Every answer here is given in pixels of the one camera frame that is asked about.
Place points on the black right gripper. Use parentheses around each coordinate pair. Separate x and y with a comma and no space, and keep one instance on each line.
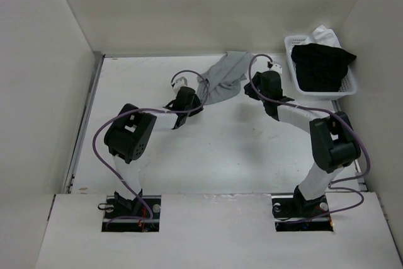
(249,87)

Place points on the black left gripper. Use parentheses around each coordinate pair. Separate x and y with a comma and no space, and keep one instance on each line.
(196,111)

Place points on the grey tank top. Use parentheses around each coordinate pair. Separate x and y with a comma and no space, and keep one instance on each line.
(223,80)

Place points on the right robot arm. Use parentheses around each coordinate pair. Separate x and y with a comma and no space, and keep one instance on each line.
(333,146)

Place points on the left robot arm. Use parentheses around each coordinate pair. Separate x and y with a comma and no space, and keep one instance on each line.
(128,134)

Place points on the black tank top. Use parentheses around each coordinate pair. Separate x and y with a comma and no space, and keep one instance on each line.
(320,68)

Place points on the white tank top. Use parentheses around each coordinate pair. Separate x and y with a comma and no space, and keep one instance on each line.
(323,36)

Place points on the white plastic laundry basket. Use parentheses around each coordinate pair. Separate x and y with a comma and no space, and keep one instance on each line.
(348,86)

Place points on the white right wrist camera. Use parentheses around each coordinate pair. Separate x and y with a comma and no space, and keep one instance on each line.
(275,67)

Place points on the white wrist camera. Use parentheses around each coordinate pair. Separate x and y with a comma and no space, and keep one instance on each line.
(275,67)
(178,83)

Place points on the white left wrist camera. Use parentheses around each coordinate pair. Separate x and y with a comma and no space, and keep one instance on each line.
(178,83)

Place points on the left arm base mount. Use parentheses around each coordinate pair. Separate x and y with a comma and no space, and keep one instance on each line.
(125,215)

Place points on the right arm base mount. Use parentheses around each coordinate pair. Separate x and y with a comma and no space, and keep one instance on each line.
(293,215)

